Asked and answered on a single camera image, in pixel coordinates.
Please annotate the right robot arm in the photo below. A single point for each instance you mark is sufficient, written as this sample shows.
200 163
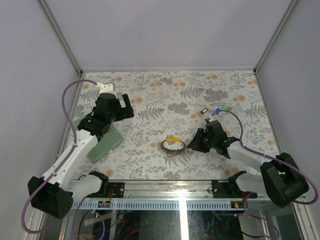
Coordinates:
277 179

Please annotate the green striped cloth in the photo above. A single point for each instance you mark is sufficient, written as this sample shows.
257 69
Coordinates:
94 149

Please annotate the blue key tag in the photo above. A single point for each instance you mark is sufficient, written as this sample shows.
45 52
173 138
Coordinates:
217 111

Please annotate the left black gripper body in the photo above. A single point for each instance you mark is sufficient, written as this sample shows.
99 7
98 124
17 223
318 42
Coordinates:
122 113

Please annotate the yellow key tag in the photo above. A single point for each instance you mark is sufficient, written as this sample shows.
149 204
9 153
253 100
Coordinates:
173 139

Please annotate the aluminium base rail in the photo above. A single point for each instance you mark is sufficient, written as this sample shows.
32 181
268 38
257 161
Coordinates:
165 195

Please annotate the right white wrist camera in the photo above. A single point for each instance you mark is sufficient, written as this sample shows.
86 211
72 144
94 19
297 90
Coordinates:
211 117

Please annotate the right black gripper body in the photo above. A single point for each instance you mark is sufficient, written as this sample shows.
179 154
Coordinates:
203 142

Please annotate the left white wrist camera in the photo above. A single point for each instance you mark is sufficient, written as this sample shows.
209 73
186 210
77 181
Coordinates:
105 88

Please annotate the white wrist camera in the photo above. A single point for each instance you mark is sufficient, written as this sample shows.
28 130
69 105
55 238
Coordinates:
211 117
105 88

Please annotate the black key tag with key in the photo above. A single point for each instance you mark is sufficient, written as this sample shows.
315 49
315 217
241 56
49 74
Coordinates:
203 111

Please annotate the floral table mat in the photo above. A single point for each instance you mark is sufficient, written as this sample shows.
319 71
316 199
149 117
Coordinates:
168 104

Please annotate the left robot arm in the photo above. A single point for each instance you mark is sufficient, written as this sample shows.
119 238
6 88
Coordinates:
54 192

